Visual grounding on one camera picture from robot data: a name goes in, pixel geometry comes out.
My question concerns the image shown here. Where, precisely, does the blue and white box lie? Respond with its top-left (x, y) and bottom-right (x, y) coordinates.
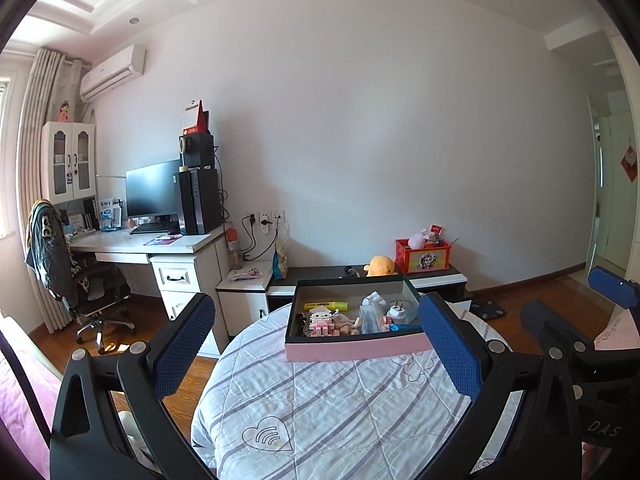
top-left (97, 197), bottom-right (123, 231)

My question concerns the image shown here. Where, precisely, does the black speaker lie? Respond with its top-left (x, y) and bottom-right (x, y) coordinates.
top-left (179, 132), bottom-right (216, 170)

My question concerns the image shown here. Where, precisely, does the red desk calendar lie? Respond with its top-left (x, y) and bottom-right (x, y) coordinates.
top-left (181, 100), bottom-right (210, 135)

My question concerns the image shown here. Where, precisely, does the white desk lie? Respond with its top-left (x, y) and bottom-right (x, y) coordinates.
top-left (67, 222), bottom-right (232, 356)

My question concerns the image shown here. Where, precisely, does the white air conditioner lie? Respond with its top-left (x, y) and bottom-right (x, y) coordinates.
top-left (79, 44), bottom-right (147, 101)

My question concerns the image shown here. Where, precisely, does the pink box with dark rim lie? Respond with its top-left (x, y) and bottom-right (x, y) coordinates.
top-left (284, 277), bottom-right (436, 362)

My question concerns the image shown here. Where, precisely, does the blue snack bag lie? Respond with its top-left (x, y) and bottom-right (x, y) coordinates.
top-left (271, 240), bottom-right (291, 280)

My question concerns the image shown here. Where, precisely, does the black keyboard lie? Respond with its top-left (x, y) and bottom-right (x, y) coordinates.
top-left (130, 222), bottom-right (181, 235)

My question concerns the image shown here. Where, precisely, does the black computer tower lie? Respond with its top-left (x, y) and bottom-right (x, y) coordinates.
top-left (174, 167), bottom-right (224, 236)

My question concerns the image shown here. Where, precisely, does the white glass-door cabinet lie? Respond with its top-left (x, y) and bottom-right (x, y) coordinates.
top-left (40, 121), bottom-right (97, 206)

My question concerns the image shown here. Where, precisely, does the orange octopus plush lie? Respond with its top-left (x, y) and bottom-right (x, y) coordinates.
top-left (363, 255), bottom-right (398, 277)

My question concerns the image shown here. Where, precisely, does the black computer monitor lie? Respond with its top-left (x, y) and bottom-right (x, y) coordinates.
top-left (125, 159), bottom-right (182, 221)

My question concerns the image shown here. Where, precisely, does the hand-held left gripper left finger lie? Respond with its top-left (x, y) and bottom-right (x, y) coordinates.
top-left (49, 291), bottom-right (217, 480)

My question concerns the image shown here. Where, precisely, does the white side table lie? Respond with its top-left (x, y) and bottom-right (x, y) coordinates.
top-left (215, 266), bottom-right (273, 338)

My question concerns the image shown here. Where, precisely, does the black office chair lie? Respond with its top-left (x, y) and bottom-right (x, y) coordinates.
top-left (67, 260), bottom-right (138, 346)

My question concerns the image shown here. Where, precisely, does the black bathroom scale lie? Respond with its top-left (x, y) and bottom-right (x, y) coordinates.
top-left (469, 299), bottom-right (507, 322)

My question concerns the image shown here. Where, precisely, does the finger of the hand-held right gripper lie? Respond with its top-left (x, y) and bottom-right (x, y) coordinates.
top-left (587, 265), bottom-right (640, 311)
top-left (522, 300), bottom-right (640, 366)

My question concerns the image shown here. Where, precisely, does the red printed storage crate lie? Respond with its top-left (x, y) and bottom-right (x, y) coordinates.
top-left (395, 237), bottom-right (451, 275)

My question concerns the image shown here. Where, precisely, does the black power cable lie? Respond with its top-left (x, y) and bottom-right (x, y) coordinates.
top-left (240, 216), bottom-right (278, 263)

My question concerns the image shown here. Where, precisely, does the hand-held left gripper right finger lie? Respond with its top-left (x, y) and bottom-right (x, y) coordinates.
top-left (418, 292), bottom-right (586, 480)

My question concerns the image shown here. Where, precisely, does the pink printed pillow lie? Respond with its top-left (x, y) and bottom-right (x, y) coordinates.
top-left (594, 307), bottom-right (640, 353)

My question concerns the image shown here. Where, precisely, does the dark printed jacket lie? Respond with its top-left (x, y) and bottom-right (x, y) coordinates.
top-left (25, 199), bottom-right (78, 301)

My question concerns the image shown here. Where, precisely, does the pink fleece blanket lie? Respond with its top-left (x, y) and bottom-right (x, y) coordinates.
top-left (0, 345), bottom-right (63, 466)

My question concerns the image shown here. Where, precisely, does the white door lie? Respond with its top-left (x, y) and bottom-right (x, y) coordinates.
top-left (587, 90), bottom-right (640, 281)

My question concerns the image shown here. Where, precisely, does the white radiator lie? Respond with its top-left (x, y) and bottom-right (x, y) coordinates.
top-left (42, 287), bottom-right (73, 333)

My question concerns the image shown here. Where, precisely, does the black and white low cabinet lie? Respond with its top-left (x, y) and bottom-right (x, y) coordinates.
top-left (265, 262), bottom-right (473, 321)

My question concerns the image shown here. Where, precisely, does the orange-capped bottle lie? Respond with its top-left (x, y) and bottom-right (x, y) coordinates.
top-left (225, 227), bottom-right (244, 270)

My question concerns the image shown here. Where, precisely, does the pink doll figurine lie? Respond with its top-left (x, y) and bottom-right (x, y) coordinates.
top-left (330, 312), bottom-right (363, 336)

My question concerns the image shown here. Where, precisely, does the pink building block figure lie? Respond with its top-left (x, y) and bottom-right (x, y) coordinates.
top-left (306, 307), bottom-right (335, 341)

